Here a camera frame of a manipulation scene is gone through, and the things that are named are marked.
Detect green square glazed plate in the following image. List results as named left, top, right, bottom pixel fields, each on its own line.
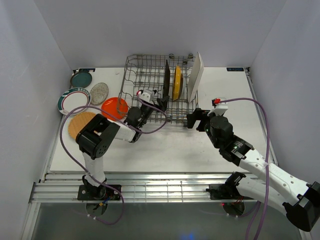
left=162, top=60, right=171, bottom=98

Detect yellow polka dot plate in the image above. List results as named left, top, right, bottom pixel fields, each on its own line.
left=172, top=65, right=184, bottom=101

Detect white rectangular plate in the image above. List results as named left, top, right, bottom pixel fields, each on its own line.
left=187, top=52, right=204, bottom=103

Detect woven bamboo round plate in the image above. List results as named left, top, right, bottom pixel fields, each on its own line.
left=68, top=112, right=97, bottom=140

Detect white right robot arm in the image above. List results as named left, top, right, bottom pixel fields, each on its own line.
left=186, top=107, right=320, bottom=232

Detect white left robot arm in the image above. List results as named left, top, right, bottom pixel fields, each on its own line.
left=75, top=89, right=170, bottom=200

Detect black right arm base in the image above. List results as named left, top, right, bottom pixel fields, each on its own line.
left=205, top=183, right=250, bottom=200

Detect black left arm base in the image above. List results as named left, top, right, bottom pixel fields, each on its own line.
left=77, top=184, right=121, bottom=201

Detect orange round plate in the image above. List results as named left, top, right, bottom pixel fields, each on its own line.
left=101, top=97, right=129, bottom=121

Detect speckled beige oval plate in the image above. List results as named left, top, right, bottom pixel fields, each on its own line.
left=90, top=82, right=109, bottom=106

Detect black xdof label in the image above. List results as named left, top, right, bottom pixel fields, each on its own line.
left=226, top=67, right=245, bottom=72

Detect white plate striped rim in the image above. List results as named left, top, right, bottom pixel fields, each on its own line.
left=57, top=87, right=91, bottom=115

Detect dark teal round plate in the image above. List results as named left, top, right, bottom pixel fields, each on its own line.
left=70, top=71, right=93, bottom=88

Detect black label back left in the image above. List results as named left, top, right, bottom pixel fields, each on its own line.
left=72, top=68, right=96, bottom=74

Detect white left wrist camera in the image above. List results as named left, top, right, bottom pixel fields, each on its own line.
left=136, top=89, right=154, bottom=104

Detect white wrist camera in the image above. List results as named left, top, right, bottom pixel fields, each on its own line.
left=136, top=89, right=154, bottom=104
left=207, top=97, right=228, bottom=117

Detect grey wire dish rack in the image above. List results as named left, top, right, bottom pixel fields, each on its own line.
left=118, top=53, right=199, bottom=127

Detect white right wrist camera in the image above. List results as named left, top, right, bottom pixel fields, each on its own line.
left=207, top=97, right=228, bottom=117

